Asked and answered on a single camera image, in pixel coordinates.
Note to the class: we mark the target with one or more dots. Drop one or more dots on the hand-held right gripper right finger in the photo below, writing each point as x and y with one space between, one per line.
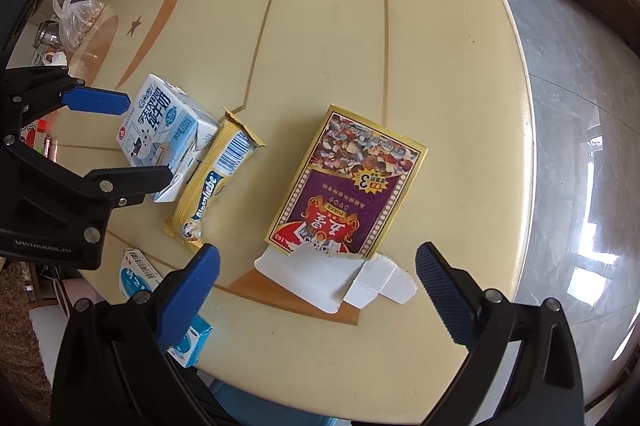
445 296

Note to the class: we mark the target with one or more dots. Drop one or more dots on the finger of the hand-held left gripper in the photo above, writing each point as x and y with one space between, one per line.
132 186
95 101

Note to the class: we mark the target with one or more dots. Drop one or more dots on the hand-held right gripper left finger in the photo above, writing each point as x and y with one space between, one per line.
187 301

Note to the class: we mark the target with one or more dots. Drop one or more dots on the white blue milk carton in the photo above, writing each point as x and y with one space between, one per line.
155 126

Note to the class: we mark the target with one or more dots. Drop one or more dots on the playing card box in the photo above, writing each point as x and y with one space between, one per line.
345 186

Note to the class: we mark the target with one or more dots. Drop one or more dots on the small white plastic bag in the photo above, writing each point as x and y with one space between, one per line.
54 58

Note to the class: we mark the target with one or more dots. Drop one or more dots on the glass jar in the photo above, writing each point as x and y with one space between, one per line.
45 37

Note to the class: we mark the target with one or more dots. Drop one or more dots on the clear plastic bag of nuts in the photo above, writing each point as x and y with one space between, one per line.
80 21

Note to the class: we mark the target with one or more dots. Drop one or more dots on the yellow snack wrapper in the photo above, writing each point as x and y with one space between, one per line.
220 161

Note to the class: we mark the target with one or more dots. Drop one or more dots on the blue plastic stool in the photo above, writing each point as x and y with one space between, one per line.
240 398

